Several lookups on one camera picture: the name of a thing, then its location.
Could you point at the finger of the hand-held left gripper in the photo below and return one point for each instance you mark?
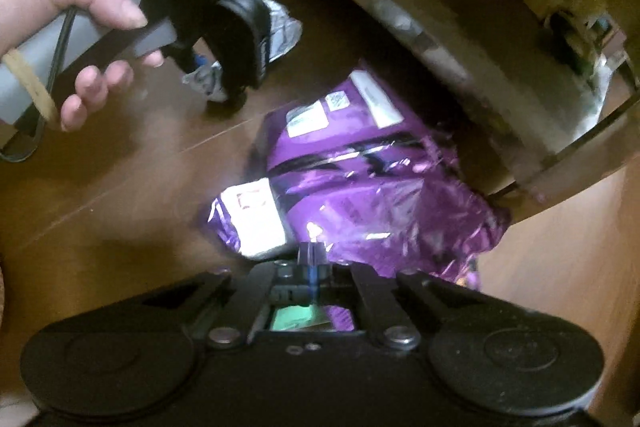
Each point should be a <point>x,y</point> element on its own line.
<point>196,59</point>
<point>231,93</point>

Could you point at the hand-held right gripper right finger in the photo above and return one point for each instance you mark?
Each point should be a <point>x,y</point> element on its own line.
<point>326,279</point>

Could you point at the grey plastic bag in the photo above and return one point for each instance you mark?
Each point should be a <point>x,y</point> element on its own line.
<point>282,29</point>

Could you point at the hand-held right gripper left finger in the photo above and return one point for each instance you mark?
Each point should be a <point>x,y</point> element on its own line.
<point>300,279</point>

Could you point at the green packet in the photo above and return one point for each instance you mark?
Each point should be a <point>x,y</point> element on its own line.
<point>295,316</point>

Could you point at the tan rubber band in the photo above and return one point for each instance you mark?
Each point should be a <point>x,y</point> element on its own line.
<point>32,79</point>

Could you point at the purple snack packet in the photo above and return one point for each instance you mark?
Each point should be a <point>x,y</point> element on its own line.
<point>350,122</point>
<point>390,212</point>

